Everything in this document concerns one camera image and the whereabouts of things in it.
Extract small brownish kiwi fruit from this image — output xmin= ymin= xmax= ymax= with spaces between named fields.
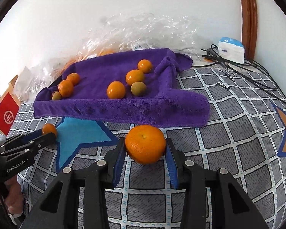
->
xmin=51 ymin=91 xmax=62 ymax=101

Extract large orange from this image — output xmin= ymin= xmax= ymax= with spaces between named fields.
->
xmin=58 ymin=80 xmax=74 ymax=98
xmin=125 ymin=125 xmax=166 ymax=164

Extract green-brown fruit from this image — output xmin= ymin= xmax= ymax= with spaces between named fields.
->
xmin=131 ymin=81 xmax=147 ymax=96

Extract person's left hand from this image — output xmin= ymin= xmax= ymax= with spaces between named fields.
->
xmin=4 ymin=175 xmax=24 ymax=215

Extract red paper bag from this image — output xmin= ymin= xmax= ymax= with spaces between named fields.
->
xmin=0 ymin=93 xmax=19 ymax=136

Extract grey checkered tablecloth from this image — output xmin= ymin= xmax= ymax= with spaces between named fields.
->
xmin=7 ymin=64 xmax=286 ymax=229

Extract purple towel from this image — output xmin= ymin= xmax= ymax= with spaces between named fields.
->
xmin=33 ymin=49 xmax=210 ymax=127

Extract clear plastic bag of fruit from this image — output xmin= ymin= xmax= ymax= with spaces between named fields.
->
xmin=13 ymin=14 xmax=198 ymax=100

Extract white blue charger box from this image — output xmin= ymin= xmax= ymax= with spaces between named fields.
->
xmin=218 ymin=37 xmax=245 ymax=64

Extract black cables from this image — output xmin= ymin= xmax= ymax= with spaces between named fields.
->
xmin=191 ymin=44 xmax=286 ymax=107

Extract brown wooden door frame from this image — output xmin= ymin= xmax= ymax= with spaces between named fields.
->
xmin=241 ymin=0 xmax=258 ymax=60

